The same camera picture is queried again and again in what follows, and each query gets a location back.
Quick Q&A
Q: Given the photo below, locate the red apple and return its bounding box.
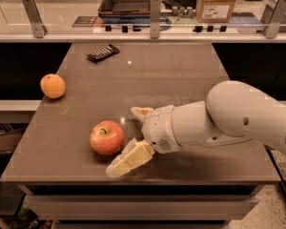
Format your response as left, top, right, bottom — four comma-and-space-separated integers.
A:
90, 120, 125, 156

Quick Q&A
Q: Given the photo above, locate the drawer front under table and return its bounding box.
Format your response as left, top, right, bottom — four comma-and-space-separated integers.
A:
24, 196, 258, 221

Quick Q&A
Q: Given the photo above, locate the cardboard box with label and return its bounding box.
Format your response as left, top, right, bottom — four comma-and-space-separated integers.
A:
195, 0, 235, 23

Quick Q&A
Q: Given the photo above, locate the right metal glass bracket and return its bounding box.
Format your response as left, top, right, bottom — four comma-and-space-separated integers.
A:
264, 0, 286, 39

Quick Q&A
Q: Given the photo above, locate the middle metal glass bracket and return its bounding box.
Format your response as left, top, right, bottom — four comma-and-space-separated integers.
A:
150, 0, 161, 39

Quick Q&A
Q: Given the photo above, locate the black rxbar chocolate bar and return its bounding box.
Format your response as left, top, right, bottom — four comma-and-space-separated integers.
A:
87, 44, 120, 64

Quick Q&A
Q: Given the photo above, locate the orange fruit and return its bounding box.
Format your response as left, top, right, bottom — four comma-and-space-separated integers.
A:
40, 73, 66, 99

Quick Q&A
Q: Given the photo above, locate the dark tray with orange rim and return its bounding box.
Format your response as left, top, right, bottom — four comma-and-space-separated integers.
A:
98, 0, 151, 16

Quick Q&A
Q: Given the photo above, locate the metal glass bracket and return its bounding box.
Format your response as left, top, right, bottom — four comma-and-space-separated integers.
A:
264, 0, 286, 39
150, 0, 161, 39
21, 0, 48, 38

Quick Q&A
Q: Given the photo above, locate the left metal glass bracket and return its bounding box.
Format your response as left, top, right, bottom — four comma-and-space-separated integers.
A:
21, 0, 48, 38

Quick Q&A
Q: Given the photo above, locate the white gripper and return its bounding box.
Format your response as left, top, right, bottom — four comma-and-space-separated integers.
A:
106, 105, 181, 177

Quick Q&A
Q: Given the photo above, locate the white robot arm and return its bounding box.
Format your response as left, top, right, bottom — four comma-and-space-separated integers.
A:
106, 81, 286, 177

